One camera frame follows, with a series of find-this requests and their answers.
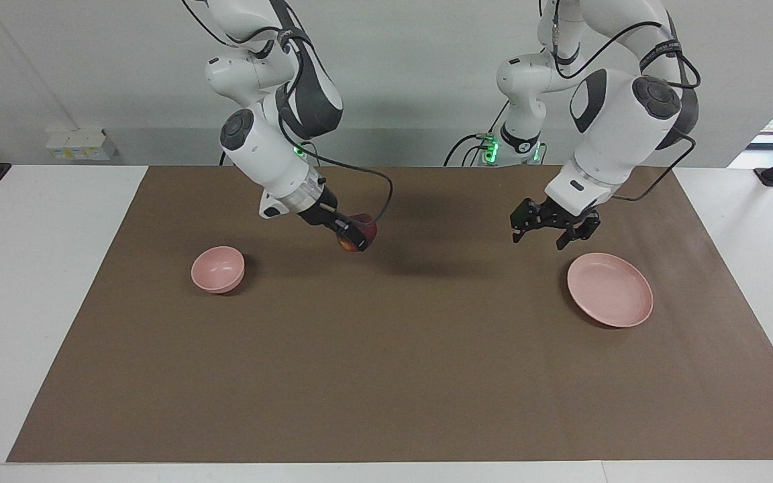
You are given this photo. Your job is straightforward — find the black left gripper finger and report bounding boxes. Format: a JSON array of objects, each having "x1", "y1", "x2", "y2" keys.
[
  {"x1": 510, "y1": 199, "x2": 543, "y2": 244},
  {"x1": 556, "y1": 215, "x2": 601, "y2": 251}
]

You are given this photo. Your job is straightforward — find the brown table mat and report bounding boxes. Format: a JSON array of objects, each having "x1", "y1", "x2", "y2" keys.
[{"x1": 7, "y1": 165, "x2": 773, "y2": 464}]

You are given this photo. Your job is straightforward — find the pink bowl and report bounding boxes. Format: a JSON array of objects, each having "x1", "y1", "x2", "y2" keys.
[{"x1": 191, "y1": 246, "x2": 246, "y2": 294}]

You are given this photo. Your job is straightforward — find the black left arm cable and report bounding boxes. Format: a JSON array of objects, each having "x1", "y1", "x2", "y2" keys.
[{"x1": 537, "y1": 0, "x2": 702, "y2": 203}]

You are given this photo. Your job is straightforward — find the dark red apple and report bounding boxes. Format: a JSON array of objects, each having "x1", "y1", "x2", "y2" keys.
[{"x1": 337, "y1": 213, "x2": 378, "y2": 254}]

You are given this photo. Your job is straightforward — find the white wall socket boxes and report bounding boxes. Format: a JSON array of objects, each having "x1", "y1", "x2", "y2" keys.
[{"x1": 46, "y1": 127, "x2": 119, "y2": 162}]

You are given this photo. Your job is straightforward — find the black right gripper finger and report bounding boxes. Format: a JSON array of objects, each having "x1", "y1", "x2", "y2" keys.
[{"x1": 334, "y1": 219, "x2": 368, "y2": 252}]

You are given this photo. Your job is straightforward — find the pink plate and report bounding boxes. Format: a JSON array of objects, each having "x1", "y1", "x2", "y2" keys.
[{"x1": 566, "y1": 252, "x2": 654, "y2": 329}]

